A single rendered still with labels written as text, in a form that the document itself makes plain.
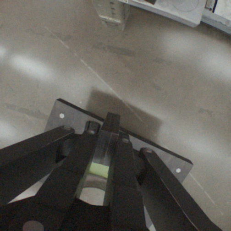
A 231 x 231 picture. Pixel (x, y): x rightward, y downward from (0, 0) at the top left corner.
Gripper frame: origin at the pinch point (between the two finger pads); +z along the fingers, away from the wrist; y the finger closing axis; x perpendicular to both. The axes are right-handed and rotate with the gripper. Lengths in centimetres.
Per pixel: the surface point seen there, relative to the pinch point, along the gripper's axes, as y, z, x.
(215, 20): 31, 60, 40
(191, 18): 10.5, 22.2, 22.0
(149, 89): 13, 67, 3
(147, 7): 0.8, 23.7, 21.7
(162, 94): 20, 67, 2
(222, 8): 33, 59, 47
